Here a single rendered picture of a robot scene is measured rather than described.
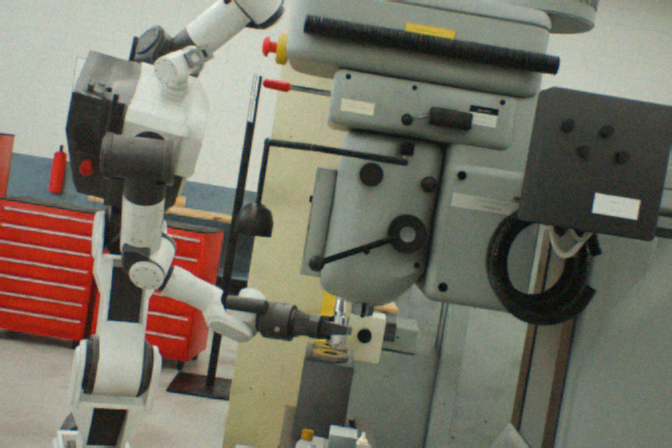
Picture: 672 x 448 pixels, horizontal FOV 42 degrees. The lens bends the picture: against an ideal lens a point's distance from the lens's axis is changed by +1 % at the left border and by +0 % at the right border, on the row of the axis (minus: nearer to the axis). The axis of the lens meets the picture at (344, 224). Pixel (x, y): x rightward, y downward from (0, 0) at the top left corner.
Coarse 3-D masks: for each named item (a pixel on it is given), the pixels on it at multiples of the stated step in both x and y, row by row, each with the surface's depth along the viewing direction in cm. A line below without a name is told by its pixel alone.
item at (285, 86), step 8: (264, 80) 177; (272, 80) 177; (280, 80) 177; (272, 88) 177; (280, 88) 177; (288, 88) 177; (296, 88) 177; (304, 88) 177; (312, 88) 177; (328, 96) 178
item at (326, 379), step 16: (320, 352) 209; (336, 352) 212; (352, 352) 222; (304, 368) 204; (320, 368) 204; (336, 368) 204; (352, 368) 204; (304, 384) 204; (320, 384) 204; (336, 384) 204; (304, 400) 204; (320, 400) 205; (336, 400) 205; (304, 416) 205; (320, 416) 205; (336, 416) 205; (320, 432) 205
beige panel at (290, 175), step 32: (288, 32) 337; (288, 64) 338; (288, 96) 339; (320, 96) 339; (288, 128) 339; (320, 128) 340; (288, 160) 340; (320, 160) 340; (288, 192) 341; (288, 224) 341; (256, 256) 342; (288, 256) 342; (256, 288) 342; (288, 288) 343; (320, 288) 343; (256, 352) 344; (288, 352) 344; (256, 384) 345; (288, 384) 345; (256, 416) 345
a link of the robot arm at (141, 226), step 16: (128, 208) 190; (144, 208) 189; (160, 208) 192; (128, 224) 193; (144, 224) 192; (160, 224) 196; (128, 240) 195; (144, 240) 195; (160, 240) 200; (128, 256) 196; (144, 256) 196; (128, 272) 199; (144, 272) 197; (160, 272) 197; (144, 288) 200
